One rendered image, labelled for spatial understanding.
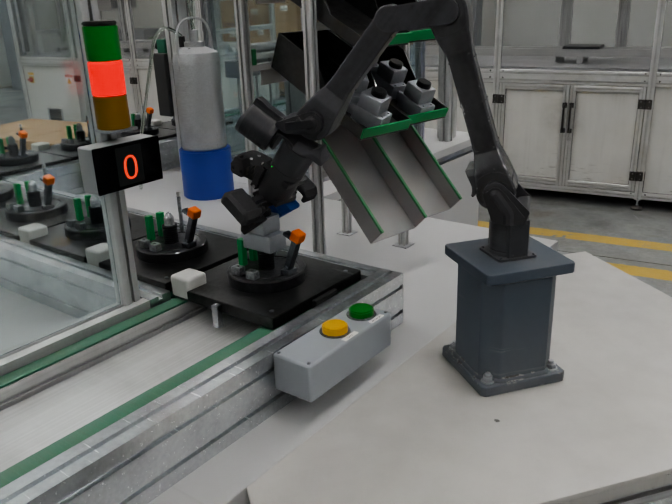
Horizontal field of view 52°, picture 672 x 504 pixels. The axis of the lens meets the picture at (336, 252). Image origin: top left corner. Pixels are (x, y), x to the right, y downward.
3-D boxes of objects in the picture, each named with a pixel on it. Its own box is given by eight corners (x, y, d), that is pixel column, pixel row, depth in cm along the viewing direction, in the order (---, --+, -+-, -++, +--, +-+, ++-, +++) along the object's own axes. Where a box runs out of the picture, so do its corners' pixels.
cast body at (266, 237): (287, 246, 122) (284, 208, 120) (270, 254, 119) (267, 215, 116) (251, 238, 127) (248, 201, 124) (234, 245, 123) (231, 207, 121)
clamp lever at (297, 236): (296, 269, 121) (307, 233, 116) (289, 272, 119) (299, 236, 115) (281, 258, 122) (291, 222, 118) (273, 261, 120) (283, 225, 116)
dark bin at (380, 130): (407, 130, 136) (420, 96, 131) (360, 140, 128) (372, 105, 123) (318, 61, 149) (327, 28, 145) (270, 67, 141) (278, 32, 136)
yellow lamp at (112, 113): (137, 126, 107) (133, 93, 105) (110, 131, 103) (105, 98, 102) (117, 123, 110) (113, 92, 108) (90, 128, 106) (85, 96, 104)
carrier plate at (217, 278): (361, 279, 127) (360, 269, 126) (273, 330, 109) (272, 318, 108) (264, 254, 141) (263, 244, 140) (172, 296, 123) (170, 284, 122)
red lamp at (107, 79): (133, 93, 105) (129, 59, 104) (105, 97, 102) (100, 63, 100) (113, 91, 108) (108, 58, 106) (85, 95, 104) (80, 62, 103)
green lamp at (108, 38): (129, 59, 104) (124, 24, 102) (100, 62, 100) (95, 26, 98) (108, 58, 106) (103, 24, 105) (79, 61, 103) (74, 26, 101)
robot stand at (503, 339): (565, 380, 109) (577, 262, 102) (482, 398, 106) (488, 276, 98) (516, 339, 123) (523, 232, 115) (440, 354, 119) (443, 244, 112)
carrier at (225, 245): (258, 253, 142) (254, 194, 137) (166, 294, 124) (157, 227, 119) (179, 233, 155) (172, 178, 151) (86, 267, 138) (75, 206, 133)
